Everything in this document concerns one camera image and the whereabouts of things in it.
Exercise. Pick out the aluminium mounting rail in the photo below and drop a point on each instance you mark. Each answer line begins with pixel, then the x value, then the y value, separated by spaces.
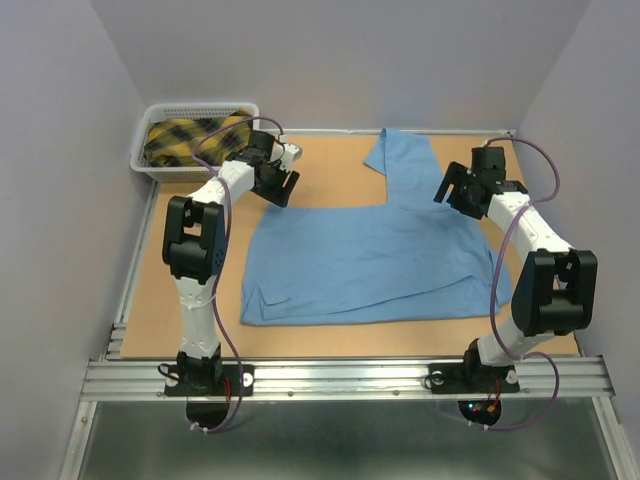
pixel 342 379

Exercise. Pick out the white plastic basket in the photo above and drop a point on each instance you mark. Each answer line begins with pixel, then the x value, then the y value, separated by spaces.
pixel 195 110

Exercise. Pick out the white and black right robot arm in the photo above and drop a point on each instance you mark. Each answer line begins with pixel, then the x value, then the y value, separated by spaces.
pixel 555 291

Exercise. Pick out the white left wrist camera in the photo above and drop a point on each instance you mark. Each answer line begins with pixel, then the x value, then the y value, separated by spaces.
pixel 285 155

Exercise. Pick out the light blue long sleeve shirt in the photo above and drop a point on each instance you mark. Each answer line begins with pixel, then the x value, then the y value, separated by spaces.
pixel 407 259

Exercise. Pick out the yellow plaid shirt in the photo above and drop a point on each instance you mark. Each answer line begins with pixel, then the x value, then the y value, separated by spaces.
pixel 170 143

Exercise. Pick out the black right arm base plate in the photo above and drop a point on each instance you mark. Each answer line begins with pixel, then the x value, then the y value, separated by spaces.
pixel 484 385

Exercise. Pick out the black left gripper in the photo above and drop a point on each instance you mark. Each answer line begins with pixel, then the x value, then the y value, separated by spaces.
pixel 279 195

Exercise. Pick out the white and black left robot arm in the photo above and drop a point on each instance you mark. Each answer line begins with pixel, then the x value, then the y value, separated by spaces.
pixel 195 243

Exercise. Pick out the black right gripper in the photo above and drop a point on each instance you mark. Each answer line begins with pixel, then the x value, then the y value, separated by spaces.
pixel 458 173

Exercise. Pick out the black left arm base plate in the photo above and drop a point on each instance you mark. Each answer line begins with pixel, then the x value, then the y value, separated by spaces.
pixel 209 403

